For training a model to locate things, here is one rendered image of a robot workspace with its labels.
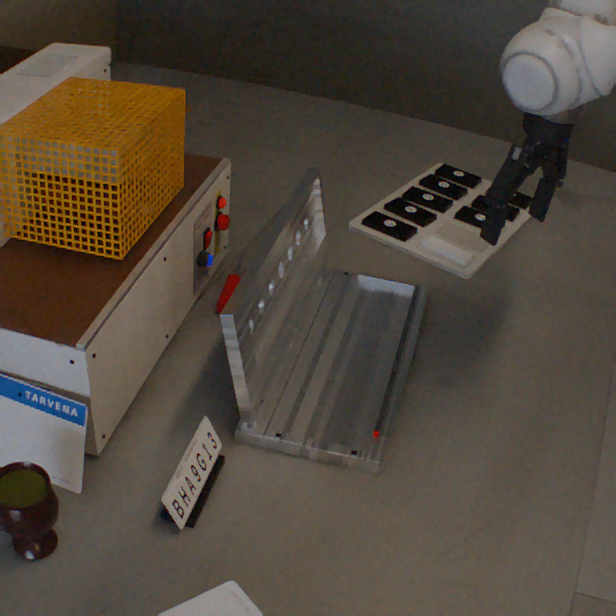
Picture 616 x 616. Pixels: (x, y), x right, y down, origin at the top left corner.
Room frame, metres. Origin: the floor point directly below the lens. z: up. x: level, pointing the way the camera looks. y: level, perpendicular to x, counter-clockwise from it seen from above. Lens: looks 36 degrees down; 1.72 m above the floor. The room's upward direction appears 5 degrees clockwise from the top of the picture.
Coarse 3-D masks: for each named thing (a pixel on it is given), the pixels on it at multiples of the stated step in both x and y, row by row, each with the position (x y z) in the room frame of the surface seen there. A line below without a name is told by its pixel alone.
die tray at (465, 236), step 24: (432, 168) 1.72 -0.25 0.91; (432, 192) 1.60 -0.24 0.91; (480, 192) 1.63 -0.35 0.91; (360, 216) 1.46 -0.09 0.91; (528, 216) 1.54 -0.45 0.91; (384, 240) 1.38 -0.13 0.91; (408, 240) 1.39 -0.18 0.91; (456, 240) 1.41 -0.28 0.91; (480, 240) 1.42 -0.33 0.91; (504, 240) 1.43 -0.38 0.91; (432, 264) 1.32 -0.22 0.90; (456, 264) 1.32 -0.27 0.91; (480, 264) 1.33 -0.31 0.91
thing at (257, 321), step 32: (320, 192) 1.24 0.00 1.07; (288, 224) 1.06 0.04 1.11; (320, 224) 1.24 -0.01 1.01; (256, 256) 0.96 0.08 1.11; (288, 256) 1.09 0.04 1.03; (320, 256) 1.19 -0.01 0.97; (256, 288) 0.93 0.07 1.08; (288, 288) 1.05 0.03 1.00; (224, 320) 0.82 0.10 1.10; (256, 320) 0.91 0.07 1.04; (288, 320) 1.00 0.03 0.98; (256, 352) 0.89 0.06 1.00; (256, 384) 0.85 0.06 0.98; (256, 416) 0.83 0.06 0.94
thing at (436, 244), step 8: (424, 240) 1.37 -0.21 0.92; (432, 240) 1.38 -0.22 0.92; (440, 240) 1.38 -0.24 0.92; (432, 248) 1.36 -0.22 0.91; (440, 248) 1.35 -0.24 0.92; (448, 248) 1.35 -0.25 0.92; (456, 248) 1.35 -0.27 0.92; (448, 256) 1.34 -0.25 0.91; (456, 256) 1.33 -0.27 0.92; (464, 256) 1.33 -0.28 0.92; (472, 256) 1.34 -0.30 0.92; (464, 264) 1.31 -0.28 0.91
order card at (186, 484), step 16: (208, 432) 0.78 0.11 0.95; (192, 448) 0.74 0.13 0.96; (208, 448) 0.77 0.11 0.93; (192, 464) 0.72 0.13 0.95; (208, 464) 0.75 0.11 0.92; (176, 480) 0.68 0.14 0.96; (192, 480) 0.70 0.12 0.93; (176, 496) 0.66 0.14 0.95; (192, 496) 0.69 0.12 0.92; (176, 512) 0.65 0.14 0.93
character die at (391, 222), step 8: (368, 216) 1.44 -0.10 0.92; (376, 216) 1.45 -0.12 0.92; (384, 216) 1.45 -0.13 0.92; (368, 224) 1.42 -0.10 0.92; (376, 224) 1.41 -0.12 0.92; (384, 224) 1.42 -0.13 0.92; (392, 224) 1.42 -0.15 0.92; (400, 224) 1.43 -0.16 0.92; (408, 224) 1.43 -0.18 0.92; (384, 232) 1.40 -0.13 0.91; (392, 232) 1.39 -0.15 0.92; (400, 232) 1.39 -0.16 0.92; (408, 232) 1.40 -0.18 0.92; (416, 232) 1.42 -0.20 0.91
